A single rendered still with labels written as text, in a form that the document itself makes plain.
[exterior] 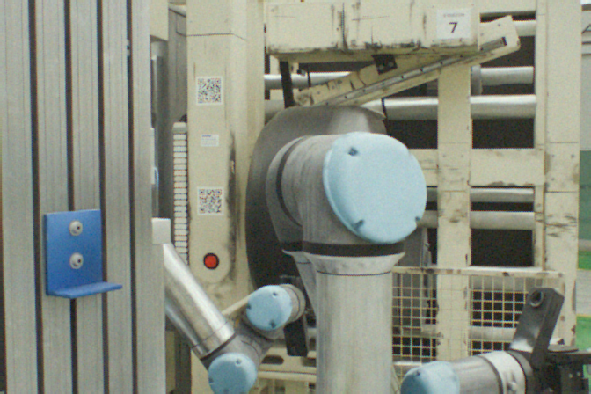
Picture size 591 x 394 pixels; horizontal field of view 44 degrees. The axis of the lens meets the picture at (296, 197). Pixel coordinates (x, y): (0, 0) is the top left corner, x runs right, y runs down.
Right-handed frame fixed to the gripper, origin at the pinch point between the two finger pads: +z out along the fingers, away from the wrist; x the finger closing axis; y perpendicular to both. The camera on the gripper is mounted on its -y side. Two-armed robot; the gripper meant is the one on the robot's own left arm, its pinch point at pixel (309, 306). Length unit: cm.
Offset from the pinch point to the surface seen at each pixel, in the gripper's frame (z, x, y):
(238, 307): 21.7, 23.7, -2.9
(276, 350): 16.3, 11.7, -12.5
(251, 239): 4.7, 15.6, 14.6
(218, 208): 21.7, 30.3, 22.6
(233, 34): 17, 26, 68
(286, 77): 51, 21, 64
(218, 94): 18, 30, 52
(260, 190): 2.3, 12.9, 26.0
